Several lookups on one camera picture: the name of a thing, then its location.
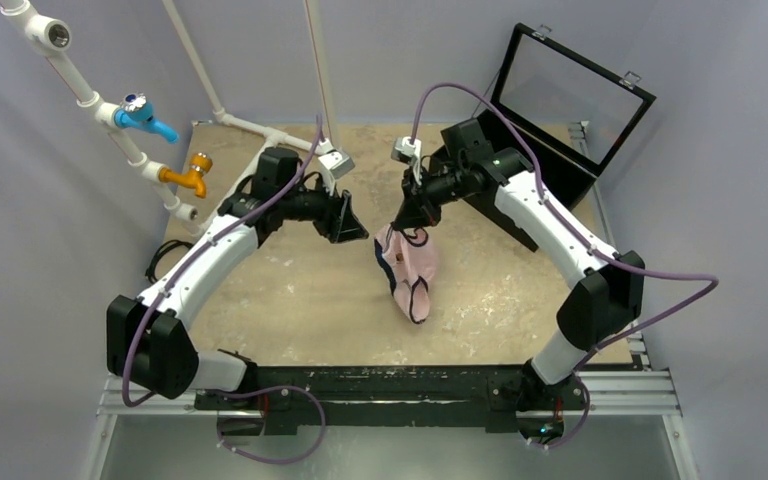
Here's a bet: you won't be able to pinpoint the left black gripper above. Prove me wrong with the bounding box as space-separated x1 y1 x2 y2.
279 172 368 243

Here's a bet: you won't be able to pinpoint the pink underwear navy trim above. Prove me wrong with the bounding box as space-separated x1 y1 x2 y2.
373 224 439 325

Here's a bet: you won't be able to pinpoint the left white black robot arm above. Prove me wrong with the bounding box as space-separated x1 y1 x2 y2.
106 147 368 409

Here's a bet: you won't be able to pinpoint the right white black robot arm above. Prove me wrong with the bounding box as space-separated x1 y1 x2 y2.
391 120 644 407

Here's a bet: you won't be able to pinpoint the orange faucet tap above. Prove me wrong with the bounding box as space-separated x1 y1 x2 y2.
157 152 213 199

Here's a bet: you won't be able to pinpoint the black box with glass lid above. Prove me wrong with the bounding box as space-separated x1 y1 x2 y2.
441 23 658 254

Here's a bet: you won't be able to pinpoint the blue faucet tap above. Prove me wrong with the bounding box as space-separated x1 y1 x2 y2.
113 92 179 144

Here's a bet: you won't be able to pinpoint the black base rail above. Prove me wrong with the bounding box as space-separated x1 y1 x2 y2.
194 364 588 439

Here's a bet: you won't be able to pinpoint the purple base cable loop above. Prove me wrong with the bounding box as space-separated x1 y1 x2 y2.
216 385 328 466

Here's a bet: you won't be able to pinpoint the coiled black cable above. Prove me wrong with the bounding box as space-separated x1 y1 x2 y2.
144 239 193 286

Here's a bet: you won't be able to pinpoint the aluminium frame rails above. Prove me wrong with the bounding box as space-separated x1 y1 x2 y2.
79 122 700 480

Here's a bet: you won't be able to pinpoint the white PVC pipe frame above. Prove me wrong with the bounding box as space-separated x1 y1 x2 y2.
0 1 340 236

